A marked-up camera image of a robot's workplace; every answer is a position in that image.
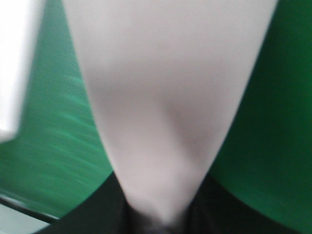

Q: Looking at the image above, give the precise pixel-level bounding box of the beige hand brush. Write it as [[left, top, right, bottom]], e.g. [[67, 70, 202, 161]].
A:
[[63, 0, 277, 227]]

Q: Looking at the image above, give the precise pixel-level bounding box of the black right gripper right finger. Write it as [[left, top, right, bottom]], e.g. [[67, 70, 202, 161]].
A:
[[185, 174, 302, 234]]

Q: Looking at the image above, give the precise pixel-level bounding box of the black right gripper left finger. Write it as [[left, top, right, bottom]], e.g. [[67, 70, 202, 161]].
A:
[[39, 170, 137, 234]]

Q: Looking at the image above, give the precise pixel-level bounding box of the white near outer rim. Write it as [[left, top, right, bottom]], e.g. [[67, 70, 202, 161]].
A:
[[0, 0, 46, 143]]

